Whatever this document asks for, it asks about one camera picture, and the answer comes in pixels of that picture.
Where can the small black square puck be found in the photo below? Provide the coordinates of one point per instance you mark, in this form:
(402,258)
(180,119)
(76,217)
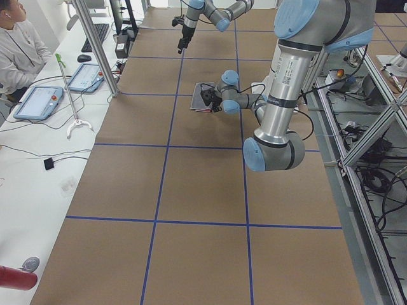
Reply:
(49,164)

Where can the near blue teach pendant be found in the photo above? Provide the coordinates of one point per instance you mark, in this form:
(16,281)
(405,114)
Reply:
(40,102)

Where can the far blue teach pendant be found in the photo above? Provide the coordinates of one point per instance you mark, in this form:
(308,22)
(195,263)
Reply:
(86,79)

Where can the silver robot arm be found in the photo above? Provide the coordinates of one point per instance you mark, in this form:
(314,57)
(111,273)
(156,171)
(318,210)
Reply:
(303,29)
(221,19)

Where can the pink and grey towel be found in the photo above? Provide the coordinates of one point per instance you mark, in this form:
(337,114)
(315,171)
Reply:
(197,103)

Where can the red cylinder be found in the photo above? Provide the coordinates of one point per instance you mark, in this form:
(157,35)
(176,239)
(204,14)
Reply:
(17,279)

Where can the aluminium side frame rail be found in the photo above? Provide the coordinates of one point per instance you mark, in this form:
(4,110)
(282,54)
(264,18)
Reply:
(359,101)

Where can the seated person grey shirt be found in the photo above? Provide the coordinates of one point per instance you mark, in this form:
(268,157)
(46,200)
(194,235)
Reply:
(23,54)

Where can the aluminium frame post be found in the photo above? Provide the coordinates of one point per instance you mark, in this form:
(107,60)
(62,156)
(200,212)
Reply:
(91,34)

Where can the white grabber stick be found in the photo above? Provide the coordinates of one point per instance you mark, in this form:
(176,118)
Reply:
(77,122)

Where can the black computer mouse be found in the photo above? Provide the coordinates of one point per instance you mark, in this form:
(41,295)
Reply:
(83,58)

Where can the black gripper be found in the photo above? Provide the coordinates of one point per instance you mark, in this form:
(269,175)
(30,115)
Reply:
(186,32)
(216,102)

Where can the black white box device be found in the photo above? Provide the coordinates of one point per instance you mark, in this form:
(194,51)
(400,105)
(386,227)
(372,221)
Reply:
(122,46)

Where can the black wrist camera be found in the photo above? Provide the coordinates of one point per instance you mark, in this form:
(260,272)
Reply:
(207,96)
(179,20)

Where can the blue teach pendant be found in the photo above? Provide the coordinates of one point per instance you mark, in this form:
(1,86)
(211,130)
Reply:
(40,102)
(86,79)

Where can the black monitor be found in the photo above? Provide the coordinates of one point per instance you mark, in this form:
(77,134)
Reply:
(128,28)

